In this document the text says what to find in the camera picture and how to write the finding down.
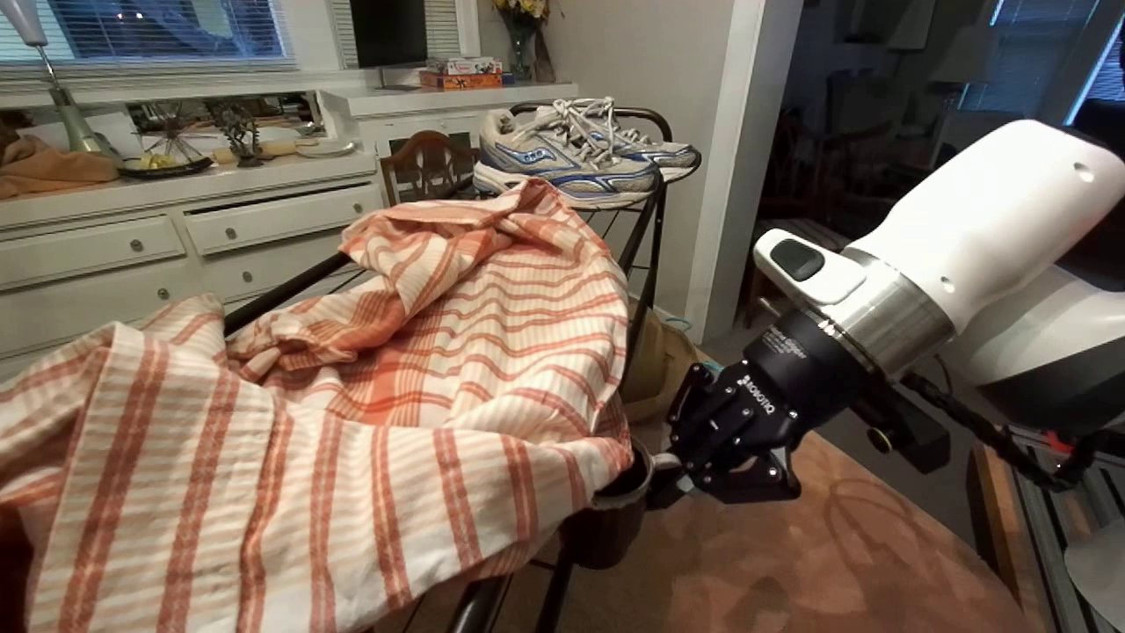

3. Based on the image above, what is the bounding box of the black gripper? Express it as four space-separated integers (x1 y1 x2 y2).
640 356 815 510

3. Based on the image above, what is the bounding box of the brown mug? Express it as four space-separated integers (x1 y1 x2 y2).
559 442 657 572

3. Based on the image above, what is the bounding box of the black metal shelf rack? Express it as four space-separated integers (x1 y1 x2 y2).
222 100 677 633

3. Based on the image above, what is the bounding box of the tan tablecloth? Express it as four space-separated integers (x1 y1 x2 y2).
559 426 1049 633

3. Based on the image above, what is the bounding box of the white blue sneaker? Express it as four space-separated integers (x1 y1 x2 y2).
548 93 706 183
472 100 665 195

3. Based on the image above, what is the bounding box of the orange white striped shirt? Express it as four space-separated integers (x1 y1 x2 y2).
0 178 643 633

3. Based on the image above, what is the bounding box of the dark wooden chair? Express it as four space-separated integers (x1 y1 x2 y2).
376 126 484 206

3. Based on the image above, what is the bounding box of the orange box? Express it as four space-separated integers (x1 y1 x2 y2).
415 54 506 93

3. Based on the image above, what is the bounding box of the vase with flowers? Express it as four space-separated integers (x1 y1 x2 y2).
487 0 554 88

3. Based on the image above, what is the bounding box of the dark figurine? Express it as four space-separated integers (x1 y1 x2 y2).
206 97 275 173

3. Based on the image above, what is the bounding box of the dark plate with stand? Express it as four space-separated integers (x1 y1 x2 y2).
115 100 219 183

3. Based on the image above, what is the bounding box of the white dresser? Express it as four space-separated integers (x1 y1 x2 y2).
0 149 394 384

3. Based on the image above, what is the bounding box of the white framed window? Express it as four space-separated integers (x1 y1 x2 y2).
0 0 292 71

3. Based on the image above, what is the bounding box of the brown cloth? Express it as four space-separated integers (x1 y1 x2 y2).
0 122 124 205

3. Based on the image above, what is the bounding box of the grey metal ornament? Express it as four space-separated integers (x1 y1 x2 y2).
0 0 121 157

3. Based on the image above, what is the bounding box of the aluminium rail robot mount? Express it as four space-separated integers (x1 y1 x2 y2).
1015 469 1125 633

